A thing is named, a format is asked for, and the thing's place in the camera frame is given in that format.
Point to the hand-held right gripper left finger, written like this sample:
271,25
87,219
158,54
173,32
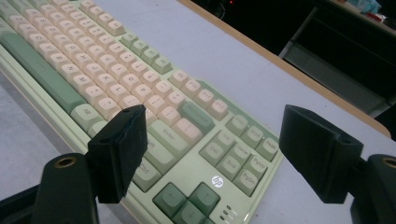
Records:
118,155

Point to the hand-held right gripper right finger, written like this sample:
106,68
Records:
320,155

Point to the green and pink keyboard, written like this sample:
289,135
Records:
93,71

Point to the white table cover sheet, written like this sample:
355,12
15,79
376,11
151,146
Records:
218,46

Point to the white metal desk frame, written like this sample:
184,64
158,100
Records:
327,77

